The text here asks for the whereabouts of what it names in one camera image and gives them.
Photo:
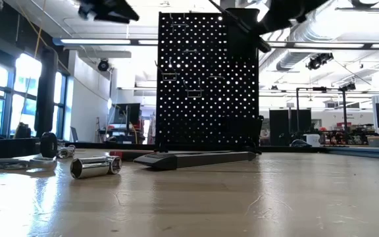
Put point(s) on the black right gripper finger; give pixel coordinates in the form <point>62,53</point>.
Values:
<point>285,13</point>

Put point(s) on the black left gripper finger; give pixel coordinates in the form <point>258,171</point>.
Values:
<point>117,13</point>

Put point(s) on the black C-clamp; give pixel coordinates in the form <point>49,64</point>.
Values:
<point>48,145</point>

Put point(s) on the large chrome socket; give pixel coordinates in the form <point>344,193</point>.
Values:
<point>94,167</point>

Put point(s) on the black spirit level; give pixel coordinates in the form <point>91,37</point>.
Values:
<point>192,160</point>

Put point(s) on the long ceiling light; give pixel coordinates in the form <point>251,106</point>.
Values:
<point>94,41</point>
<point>324,45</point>

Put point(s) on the tall black pegboard bin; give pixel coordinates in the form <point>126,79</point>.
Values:
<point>242,33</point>

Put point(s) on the black ceiling spotlight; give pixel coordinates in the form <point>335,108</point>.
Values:
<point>103,65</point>
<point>319,61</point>

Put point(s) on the metal pegboard hook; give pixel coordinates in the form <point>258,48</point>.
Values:
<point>179,25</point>
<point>216,76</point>
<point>189,51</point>

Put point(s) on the metal loop pegboard holder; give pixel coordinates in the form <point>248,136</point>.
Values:
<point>194,90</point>
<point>169,73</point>

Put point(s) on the black perforated pegboard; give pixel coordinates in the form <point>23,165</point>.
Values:
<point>206,33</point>

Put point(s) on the black pillar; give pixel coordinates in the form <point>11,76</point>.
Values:
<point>46,98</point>

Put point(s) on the black cabinet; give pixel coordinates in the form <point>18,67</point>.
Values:
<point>288,126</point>

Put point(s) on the grey chair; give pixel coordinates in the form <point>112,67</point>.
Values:
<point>74,135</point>

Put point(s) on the white bucket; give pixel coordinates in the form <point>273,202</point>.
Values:
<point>312,140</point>

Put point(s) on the dark bag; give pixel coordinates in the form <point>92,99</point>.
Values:
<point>22,131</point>

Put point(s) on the chrome socket adapter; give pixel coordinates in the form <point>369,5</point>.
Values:
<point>66,152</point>

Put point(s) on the silver combination wrench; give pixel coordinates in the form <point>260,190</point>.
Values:
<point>12,167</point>
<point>12,161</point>

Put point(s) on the silver ceiling duct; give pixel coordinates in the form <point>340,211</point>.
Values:
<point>294,56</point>

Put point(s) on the black camera rig stand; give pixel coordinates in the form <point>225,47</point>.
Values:
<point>344,112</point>

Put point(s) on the black aluminium table frame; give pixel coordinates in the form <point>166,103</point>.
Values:
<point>8,148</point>

